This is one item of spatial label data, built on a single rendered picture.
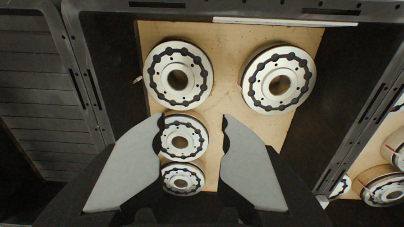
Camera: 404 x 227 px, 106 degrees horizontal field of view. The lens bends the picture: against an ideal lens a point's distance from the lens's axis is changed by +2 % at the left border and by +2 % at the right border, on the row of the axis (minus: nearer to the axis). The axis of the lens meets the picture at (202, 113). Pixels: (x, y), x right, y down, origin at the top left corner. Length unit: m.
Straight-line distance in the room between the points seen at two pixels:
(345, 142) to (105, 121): 0.28
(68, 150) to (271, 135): 0.44
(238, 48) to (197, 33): 0.06
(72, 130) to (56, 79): 0.11
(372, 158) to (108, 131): 0.49
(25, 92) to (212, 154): 0.37
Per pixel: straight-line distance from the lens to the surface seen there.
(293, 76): 0.24
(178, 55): 0.22
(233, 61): 0.25
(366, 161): 0.48
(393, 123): 0.44
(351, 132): 0.24
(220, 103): 0.27
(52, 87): 0.38
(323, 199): 0.30
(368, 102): 0.23
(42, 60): 0.37
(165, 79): 0.22
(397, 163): 0.46
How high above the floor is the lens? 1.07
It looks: 61 degrees down
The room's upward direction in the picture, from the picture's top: 175 degrees counter-clockwise
